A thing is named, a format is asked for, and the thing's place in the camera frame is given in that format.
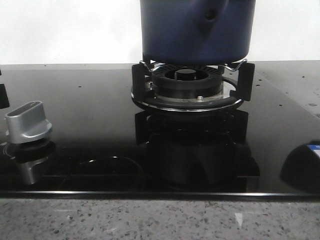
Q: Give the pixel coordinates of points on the dark blue saucepan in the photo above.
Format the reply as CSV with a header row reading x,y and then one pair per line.
x,y
196,32

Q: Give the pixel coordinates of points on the black gas burner head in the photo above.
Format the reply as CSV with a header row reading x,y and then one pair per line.
x,y
174,81

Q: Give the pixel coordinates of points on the black glass gas hob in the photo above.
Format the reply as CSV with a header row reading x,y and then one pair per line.
x,y
103,146

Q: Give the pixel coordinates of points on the silver stove control knob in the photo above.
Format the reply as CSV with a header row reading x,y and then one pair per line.
x,y
27,123

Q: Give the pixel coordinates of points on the black left pan support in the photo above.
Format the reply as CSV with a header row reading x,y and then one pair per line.
x,y
4,101

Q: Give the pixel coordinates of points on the blue white hob sticker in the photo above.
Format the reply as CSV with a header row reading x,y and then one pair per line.
x,y
315,149

